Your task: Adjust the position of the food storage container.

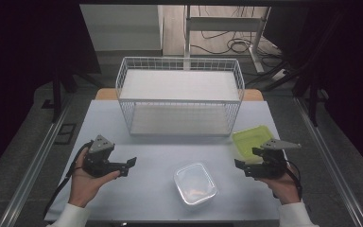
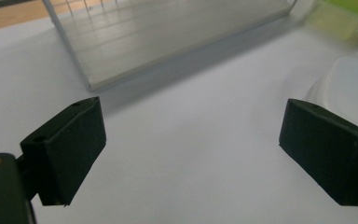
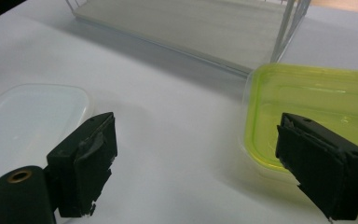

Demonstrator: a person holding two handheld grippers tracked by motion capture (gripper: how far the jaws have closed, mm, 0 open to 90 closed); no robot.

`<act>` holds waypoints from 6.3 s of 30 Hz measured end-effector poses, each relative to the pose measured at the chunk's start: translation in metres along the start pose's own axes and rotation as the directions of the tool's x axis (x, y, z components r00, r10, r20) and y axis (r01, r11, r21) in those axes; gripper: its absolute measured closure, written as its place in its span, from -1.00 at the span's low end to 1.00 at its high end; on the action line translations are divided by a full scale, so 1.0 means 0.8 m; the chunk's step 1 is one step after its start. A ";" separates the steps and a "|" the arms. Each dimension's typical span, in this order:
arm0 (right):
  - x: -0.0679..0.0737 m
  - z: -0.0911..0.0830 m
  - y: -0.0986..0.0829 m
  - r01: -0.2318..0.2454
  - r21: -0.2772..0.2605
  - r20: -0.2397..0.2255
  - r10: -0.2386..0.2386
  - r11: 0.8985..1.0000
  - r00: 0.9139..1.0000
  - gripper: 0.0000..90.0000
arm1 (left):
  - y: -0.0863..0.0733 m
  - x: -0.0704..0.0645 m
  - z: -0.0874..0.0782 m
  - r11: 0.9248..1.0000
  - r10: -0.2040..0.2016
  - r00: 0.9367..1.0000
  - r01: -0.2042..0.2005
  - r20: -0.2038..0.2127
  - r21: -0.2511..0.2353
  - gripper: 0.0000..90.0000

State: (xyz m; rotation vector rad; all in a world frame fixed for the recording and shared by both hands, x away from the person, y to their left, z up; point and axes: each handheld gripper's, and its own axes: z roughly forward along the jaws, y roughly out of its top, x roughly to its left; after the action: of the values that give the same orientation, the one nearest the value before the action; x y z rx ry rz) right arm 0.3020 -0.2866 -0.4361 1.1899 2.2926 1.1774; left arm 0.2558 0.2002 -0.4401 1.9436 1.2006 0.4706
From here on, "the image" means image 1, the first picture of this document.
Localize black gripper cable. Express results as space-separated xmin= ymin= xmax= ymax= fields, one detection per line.
xmin=43 ymin=140 xmax=95 ymax=219
xmin=273 ymin=160 xmax=304 ymax=201

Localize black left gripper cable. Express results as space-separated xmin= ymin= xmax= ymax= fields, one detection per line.
xmin=43 ymin=140 xmax=95 ymax=219

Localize person's right hand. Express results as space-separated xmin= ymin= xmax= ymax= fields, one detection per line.
xmin=257 ymin=166 xmax=303 ymax=206

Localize clear plastic container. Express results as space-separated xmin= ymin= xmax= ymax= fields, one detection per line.
xmin=173 ymin=161 xmax=219 ymax=207

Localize white cabinet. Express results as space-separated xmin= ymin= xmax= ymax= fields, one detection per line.
xmin=78 ymin=4 xmax=164 ymax=59

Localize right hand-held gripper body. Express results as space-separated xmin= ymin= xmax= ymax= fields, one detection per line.
xmin=245 ymin=137 xmax=303 ymax=181

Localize person's left hand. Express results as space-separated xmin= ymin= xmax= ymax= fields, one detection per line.
xmin=68 ymin=155 xmax=121 ymax=209

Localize white metal desk frame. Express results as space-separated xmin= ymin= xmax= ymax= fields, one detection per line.
xmin=182 ymin=5 xmax=272 ymax=74

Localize black floor cables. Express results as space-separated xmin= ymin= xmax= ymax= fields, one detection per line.
xmin=190 ymin=5 xmax=285 ymax=69

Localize black metal stand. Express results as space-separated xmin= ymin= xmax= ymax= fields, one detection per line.
xmin=50 ymin=65 xmax=103 ymax=124
xmin=245 ymin=12 xmax=344 ymax=128

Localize aluminium floor rail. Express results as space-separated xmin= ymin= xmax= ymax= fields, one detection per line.
xmin=0 ymin=94 xmax=74 ymax=227
xmin=293 ymin=96 xmax=363 ymax=227

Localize yellow-green container lid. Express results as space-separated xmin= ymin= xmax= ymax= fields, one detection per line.
xmin=231 ymin=125 xmax=277 ymax=165

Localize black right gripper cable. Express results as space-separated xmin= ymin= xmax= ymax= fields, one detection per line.
xmin=273 ymin=160 xmax=304 ymax=201

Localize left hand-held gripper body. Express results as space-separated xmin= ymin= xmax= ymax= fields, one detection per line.
xmin=82 ymin=134 xmax=130 ymax=179

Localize black floor frame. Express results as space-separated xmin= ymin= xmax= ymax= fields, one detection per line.
xmin=54 ymin=122 xmax=78 ymax=146

